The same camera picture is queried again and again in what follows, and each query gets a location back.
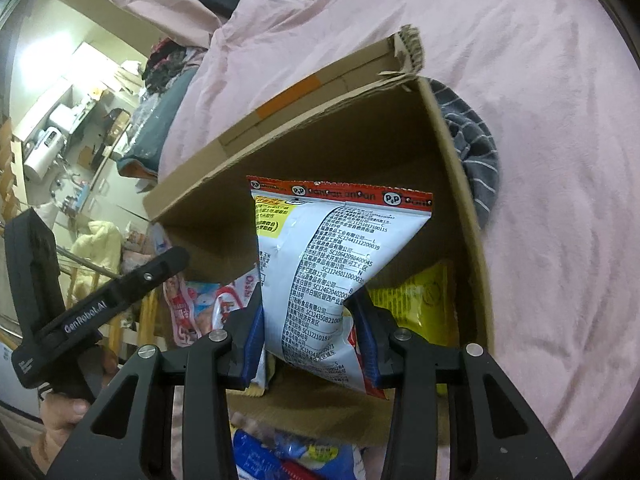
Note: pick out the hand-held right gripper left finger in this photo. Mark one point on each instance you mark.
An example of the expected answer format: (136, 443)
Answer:
(252, 340)

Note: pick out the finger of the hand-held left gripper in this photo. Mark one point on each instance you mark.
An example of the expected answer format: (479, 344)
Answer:
(155, 272)

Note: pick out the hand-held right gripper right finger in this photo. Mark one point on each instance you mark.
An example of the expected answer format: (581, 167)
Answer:
(367, 345)

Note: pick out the yellow snack bag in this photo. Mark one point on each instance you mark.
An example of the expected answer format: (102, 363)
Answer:
(420, 305)

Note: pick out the white red-edged snack bag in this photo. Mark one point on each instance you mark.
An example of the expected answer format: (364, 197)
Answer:
(325, 270)

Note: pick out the blue snack packet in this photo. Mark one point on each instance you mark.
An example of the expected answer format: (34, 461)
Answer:
(260, 455)

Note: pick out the brown cardboard box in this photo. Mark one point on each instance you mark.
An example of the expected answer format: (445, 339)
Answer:
(325, 135)

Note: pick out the person's left hand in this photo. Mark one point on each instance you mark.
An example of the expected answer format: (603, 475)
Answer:
(65, 415)

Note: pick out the pale yellow blanket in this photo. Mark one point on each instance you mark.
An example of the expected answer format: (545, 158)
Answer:
(97, 255)

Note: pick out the white water heater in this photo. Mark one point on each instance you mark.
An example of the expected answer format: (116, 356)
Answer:
(42, 157)

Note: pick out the blue-grey quilt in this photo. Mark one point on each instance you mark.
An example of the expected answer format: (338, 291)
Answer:
(155, 125)

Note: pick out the pile of dark clothes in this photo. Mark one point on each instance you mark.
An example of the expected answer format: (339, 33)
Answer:
(172, 62)

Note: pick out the grey striped cloth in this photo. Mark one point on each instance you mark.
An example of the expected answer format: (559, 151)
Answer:
(475, 160)

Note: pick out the pink curtain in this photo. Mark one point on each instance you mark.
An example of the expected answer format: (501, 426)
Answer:
(165, 5)

